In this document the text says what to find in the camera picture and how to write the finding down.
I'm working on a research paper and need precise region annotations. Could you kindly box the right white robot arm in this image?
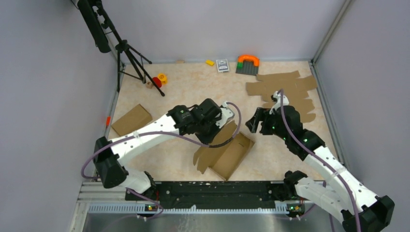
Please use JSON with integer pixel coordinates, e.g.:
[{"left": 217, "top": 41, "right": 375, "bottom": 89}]
[{"left": 245, "top": 106, "right": 395, "bottom": 232}]

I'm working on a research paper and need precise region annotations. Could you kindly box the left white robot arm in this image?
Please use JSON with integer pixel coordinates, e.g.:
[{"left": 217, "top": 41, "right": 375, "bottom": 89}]
[{"left": 92, "top": 98, "right": 235, "bottom": 200}]

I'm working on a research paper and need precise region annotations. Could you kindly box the orange clip on frame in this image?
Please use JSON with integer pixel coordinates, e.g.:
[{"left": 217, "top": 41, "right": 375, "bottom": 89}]
[{"left": 105, "top": 116, "right": 111, "bottom": 127}]

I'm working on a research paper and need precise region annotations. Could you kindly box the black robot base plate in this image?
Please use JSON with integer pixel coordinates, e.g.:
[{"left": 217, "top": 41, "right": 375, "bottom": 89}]
[{"left": 143, "top": 181, "right": 306, "bottom": 214}]

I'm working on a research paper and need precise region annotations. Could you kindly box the black camera tripod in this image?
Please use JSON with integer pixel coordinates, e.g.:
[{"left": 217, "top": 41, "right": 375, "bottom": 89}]
[{"left": 73, "top": 0, "right": 165, "bottom": 97}]

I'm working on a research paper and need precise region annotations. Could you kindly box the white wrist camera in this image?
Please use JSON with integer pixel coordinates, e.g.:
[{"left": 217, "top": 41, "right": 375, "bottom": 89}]
[
  {"left": 216, "top": 101, "right": 235, "bottom": 128},
  {"left": 269, "top": 91, "right": 289, "bottom": 115}
]

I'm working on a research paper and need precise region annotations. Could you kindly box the folded brown cardboard box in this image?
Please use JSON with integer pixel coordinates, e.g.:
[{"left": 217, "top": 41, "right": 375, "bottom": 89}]
[{"left": 112, "top": 104, "right": 153, "bottom": 136}]

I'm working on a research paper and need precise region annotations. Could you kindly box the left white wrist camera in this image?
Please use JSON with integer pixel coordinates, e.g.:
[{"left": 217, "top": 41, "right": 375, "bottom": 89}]
[{"left": 216, "top": 101, "right": 235, "bottom": 128}]

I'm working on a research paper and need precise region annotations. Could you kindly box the yellow toy block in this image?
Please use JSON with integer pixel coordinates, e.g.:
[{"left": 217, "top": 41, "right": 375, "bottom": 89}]
[{"left": 205, "top": 60, "right": 215, "bottom": 66}]

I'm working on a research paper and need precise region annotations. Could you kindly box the stack of flat cardboard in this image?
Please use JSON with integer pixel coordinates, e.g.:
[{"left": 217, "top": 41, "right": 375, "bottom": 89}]
[{"left": 246, "top": 71, "right": 317, "bottom": 123}]

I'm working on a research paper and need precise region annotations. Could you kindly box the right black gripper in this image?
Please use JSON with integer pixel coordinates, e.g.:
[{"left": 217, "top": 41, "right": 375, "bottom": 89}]
[{"left": 246, "top": 107, "right": 289, "bottom": 141}]

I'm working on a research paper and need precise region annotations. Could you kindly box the small wooden cube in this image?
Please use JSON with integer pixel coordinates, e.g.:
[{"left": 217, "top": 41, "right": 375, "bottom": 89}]
[{"left": 146, "top": 82, "right": 153, "bottom": 89}]

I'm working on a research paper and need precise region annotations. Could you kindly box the red round disc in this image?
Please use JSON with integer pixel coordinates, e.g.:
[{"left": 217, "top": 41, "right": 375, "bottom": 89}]
[{"left": 152, "top": 77, "right": 162, "bottom": 88}]

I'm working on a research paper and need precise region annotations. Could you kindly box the playing card deck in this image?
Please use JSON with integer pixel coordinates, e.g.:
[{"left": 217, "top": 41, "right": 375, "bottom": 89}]
[{"left": 216, "top": 59, "right": 230, "bottom": 73}]

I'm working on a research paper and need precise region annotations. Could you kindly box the orange U-shaped toy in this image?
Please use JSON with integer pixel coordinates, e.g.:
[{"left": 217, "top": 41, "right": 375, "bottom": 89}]
[{"left": 237, "top": 54, "right": 260, "bottom": 67}]

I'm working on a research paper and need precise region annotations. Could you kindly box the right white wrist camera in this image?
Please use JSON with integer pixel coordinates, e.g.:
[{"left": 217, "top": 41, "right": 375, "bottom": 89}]
[{"left": 269, "top": 91, "right": 289, "bottom": 115}]

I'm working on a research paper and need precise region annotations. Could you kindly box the dark grey building plate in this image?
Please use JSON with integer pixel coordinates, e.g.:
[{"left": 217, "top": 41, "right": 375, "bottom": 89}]
[{"left": 235, "top": 61, "right": 259, "bottom": 76}]

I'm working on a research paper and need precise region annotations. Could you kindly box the yellow round disc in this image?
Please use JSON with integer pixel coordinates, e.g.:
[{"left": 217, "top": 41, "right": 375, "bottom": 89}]
[{"left": 157, "top": 73, "right": 168, "bottom": 85}]

